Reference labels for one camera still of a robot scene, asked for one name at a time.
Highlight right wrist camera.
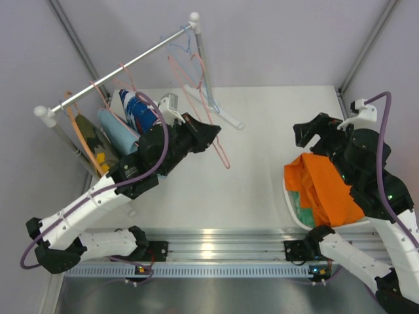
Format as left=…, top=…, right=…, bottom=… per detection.
left=337, top=99, right=378, bottom=131

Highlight perforated cable duct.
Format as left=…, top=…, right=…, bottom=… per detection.
left=65, top=263, right=328, bottom=278

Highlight pink hanger with orange trousers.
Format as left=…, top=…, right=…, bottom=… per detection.
left=167, top=54, right=231, bottom=169

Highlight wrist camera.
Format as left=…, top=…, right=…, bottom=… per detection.
left=337, top=99, right=378, bottom=131
left=158, top=93, right=184, bottom=126

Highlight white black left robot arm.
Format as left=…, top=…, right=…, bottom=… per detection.
left=26, top=113, right=221, bottom=274

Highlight blue white patterned trousers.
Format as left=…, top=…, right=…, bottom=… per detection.
left=118, top=88, right=164, bottom=135

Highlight silver clothes rack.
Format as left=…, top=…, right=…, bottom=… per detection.
left=33, top=10, right=245, bottom=217

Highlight white perforated plastic basket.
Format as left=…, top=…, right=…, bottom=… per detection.
left=282, top=179, right=372, bottom=232

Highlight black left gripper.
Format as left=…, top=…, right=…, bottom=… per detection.
left=159, top=112, right=221, bottom=176

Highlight blue wire hanger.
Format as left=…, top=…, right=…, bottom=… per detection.
left=166, top=22, right=221, bottom=115

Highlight green white patterned trousers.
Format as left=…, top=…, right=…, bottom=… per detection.
left=288, top=191, right=316, bottom=228

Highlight aluminium rail frame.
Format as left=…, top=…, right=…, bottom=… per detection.
left=52, top=228, right=407, bottom=262

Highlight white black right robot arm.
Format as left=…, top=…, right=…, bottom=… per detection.
left=293, top=113, right=418, bottom=313

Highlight orange trousers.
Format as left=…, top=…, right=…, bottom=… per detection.
left=284, top=153, right=365, bottom=227

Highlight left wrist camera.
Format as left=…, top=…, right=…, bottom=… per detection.
left=158, top=93, right=184, bottom=126

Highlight light blue trousers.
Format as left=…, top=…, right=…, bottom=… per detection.
left=96, top=109, right=168, bottom=179

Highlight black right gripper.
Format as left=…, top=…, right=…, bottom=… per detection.
left=292, top=111, right=360, bottom=184

